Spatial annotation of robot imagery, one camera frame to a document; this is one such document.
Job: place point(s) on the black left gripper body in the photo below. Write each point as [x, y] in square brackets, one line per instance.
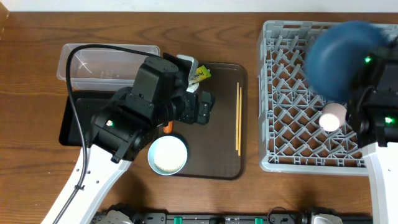
[185, 106]

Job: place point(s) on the small light blue bowl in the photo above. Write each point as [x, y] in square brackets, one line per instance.
[167, 155]

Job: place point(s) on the large blue bowl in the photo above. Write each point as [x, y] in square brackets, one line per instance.
[338, 54]

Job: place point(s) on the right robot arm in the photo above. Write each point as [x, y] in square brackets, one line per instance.
[372, 114]

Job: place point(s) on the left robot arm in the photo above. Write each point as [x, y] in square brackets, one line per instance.
[124, 126]

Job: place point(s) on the grey dishwasher rack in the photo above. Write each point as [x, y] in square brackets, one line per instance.
[291, 139]

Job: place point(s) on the yellow snack wrapper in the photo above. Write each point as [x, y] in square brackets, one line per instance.
[201, 74]

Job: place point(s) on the orange carrot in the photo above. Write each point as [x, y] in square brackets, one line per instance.
[168, 128]

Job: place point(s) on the wooden chopstick right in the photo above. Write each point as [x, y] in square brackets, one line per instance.
[240, 118]

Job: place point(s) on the brown plastic tray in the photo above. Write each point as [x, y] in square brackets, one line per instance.
[212, 152]

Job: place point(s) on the clear plastic bin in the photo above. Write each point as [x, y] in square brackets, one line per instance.
[104, 69]

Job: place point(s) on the pink cup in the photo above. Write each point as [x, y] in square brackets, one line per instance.
[333, 117]

